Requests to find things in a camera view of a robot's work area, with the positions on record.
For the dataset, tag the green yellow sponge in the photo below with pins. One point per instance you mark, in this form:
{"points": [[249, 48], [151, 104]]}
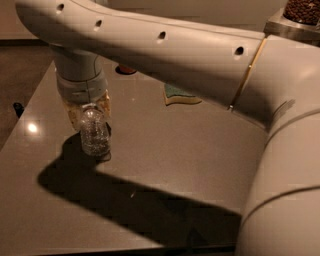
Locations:
{"points": [[173, 95]]}

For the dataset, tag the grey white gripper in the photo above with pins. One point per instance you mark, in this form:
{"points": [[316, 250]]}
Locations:
{"points": [[81, 87]]}

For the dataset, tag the small black object on floor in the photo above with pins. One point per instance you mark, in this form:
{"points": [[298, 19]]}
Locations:
{"points": [[19, 109]]}

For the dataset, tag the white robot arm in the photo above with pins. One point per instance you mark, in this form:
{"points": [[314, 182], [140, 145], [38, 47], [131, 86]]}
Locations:
{"points": [[269, 79]]}

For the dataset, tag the clear plastic water bottle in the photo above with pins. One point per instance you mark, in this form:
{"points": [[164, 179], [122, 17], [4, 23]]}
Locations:
{"points": [[94, 131]]}

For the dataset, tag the red coke can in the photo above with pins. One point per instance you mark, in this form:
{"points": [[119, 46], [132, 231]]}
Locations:
{"points": [[126, 70]]}

